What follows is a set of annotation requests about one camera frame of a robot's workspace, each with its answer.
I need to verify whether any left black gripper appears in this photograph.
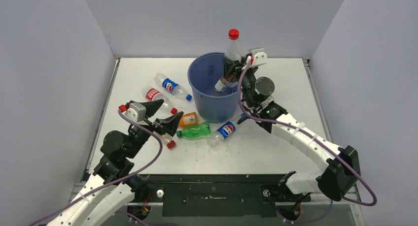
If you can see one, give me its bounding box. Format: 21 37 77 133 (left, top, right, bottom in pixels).
126 99 183 158

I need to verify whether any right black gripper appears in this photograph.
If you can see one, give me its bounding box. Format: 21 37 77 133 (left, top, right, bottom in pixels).
223 55 257 109

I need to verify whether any small clear bottle red cap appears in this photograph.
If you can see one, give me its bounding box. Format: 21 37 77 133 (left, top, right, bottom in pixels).
161 133 176 149

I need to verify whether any Starbucks latte bottle green cap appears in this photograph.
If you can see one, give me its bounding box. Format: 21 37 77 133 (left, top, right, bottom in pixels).
214 77 228 93

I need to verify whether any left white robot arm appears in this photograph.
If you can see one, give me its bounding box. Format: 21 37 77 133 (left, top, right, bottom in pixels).
48 99 183 226

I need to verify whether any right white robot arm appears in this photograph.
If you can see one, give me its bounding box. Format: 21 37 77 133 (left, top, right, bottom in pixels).
222 57 361 201

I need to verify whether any Pepsi bottle near bin left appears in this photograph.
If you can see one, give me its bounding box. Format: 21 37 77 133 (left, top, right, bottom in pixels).
154 73 192 101

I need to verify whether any blue plastic bin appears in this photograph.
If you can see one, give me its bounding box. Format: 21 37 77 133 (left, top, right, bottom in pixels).
187 52 238 123

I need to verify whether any Pepsi bottle front of bin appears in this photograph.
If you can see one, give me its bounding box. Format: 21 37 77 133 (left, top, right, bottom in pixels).
207 121 236 147

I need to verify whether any clear bottle red label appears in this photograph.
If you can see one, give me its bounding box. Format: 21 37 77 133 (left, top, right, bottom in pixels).
141 86 178 115

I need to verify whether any orange juice bottle lying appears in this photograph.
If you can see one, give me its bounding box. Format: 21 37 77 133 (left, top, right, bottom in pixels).
179 112 198 128

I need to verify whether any green plastic bottle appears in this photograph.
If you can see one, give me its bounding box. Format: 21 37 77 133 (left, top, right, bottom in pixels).
176 122 211 140

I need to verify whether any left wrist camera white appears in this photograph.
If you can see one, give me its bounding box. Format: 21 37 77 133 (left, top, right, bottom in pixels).
118 102 146 123

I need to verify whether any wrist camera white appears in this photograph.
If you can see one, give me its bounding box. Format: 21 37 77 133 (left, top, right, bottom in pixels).
248 48 268 68
118 102 146 123

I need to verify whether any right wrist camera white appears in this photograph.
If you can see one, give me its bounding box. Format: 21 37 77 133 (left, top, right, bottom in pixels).
248 48 268 68

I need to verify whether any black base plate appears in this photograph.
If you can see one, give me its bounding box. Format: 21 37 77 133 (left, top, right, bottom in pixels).
123 174 313 220

